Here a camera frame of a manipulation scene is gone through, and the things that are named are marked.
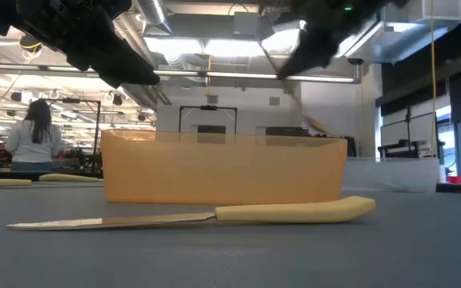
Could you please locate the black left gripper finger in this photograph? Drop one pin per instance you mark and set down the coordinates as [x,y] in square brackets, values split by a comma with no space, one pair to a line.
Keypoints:
[130,70]

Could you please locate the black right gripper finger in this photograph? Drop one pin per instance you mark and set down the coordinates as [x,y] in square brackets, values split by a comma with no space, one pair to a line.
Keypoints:
[308,52]

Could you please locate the grey ceiling box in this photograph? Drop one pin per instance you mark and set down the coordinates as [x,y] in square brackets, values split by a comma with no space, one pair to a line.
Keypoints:
[246,24]

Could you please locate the long ceiling light strip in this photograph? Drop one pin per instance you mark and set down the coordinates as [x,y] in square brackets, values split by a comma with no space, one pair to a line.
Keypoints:
[238,74]

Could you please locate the wide black screen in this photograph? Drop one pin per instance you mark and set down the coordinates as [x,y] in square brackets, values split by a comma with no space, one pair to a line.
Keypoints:
[286,131]

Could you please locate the person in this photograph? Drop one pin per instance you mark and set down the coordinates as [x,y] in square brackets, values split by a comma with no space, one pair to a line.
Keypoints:
[32,148]

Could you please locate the black workstation equipment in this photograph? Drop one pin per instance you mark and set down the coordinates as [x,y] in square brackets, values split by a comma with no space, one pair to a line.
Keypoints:
[402,149]

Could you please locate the orange plastic bin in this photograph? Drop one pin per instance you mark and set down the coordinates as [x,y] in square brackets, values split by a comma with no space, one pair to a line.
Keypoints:
[222,172]

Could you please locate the clear plastic bin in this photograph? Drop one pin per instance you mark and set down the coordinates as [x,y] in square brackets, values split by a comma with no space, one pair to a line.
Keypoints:
[394,172]

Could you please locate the grey table mat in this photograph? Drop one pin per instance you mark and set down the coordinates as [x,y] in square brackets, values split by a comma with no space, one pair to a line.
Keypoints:
[230,260]

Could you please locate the silver ceiling duct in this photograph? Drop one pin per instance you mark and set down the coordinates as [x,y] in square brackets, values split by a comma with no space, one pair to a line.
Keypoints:
[150,12]

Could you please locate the tall black metal frame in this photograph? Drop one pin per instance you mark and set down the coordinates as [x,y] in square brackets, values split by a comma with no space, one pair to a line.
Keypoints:
[70,101]

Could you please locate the black gantry frame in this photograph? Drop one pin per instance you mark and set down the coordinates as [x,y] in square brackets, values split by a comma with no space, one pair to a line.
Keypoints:
[208,107]

